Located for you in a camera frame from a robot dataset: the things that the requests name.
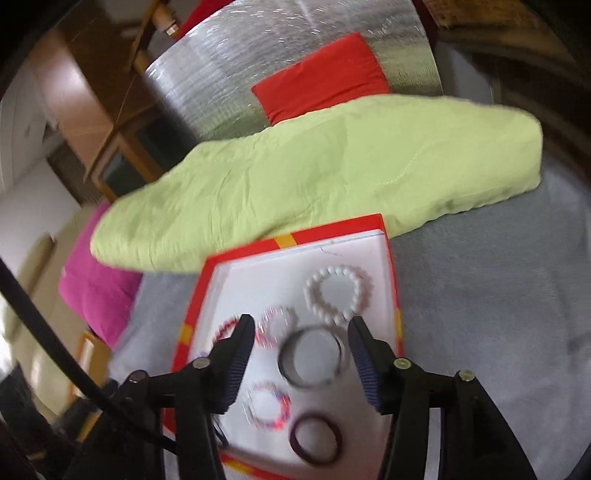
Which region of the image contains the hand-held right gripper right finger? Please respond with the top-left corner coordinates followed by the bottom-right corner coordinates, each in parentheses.
top-left (348, 316), bottom-right (536, 480)

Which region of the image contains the wooden chair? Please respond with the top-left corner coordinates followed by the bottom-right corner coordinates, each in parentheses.
top-left (122, 0), bottom-right (185, 70)

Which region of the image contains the black cable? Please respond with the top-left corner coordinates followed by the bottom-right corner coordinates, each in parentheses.
top-left (0, 258), bottom-right (176, 455)

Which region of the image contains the red jewelry box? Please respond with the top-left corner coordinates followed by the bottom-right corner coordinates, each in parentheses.
top-left (161, 213), bottom-right (404, 480)

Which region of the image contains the red pillow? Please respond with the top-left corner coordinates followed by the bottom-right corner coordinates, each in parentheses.
top-left (250, 33), bottom-right (391, 126)

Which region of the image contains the dark wooden furniture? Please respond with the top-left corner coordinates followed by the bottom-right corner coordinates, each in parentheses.
top-left (431, 0), bottom-right (591, 153)

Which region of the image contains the silver foil mat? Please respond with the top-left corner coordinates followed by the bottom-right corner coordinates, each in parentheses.
top-left (143, 0), bottom-right (446, 144)

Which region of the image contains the grey bedspread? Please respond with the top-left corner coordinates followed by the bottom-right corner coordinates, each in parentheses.
top-left (108, 157), bottom-right (591, 480)

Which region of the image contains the white pearl bracelet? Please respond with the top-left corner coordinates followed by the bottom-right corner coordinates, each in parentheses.
top-left (304, 264), bottom-right (374, 325)

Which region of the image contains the clear pink bead bracelet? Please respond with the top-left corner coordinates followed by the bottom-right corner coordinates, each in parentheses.
top-left (257, 306), bottom-right (299, 348)

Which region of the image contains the wooden cabinet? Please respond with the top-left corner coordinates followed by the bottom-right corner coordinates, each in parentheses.
top-left (32, 28), bottom-right (183, 201)

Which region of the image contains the pink pillow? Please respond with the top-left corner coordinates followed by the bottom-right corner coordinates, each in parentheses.
top-left (58, 200), bottom-right (144, 348)

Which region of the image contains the green pillow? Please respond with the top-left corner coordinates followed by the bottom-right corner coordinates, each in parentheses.
top-left (90, 93), bottom-right (544, 274)

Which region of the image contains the dark slatted screen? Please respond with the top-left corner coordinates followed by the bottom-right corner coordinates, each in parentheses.
top-left (46, 143), bottom-right (100, 206)

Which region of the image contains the beige sofa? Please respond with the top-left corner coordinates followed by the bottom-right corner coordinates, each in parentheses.
top-left (0, 203), bottom-right (116, 416)

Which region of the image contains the silver bangle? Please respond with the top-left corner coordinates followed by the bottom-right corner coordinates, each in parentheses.
top-left (278, 325), bottom-right (348, 389)

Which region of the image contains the red bead bracelet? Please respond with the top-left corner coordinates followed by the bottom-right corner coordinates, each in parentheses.
top-left (212, 315), bottom-right (243, 344)

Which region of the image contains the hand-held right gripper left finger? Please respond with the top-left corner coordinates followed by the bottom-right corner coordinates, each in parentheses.
top-left (126, 315), bottom-right (256, 480)

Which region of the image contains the pink tassel bead bracelet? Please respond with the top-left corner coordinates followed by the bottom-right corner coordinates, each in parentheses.
top-left (242, 381), bottom-right (293, 431)

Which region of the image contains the wooden bed frame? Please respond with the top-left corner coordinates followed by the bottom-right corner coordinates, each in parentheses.
top-left (69, 332), bottom-right (112, 430)

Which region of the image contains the maroon velvet bracelet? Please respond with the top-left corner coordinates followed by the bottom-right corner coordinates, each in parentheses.
top-left (290, 413), bottom-right (343, 463)

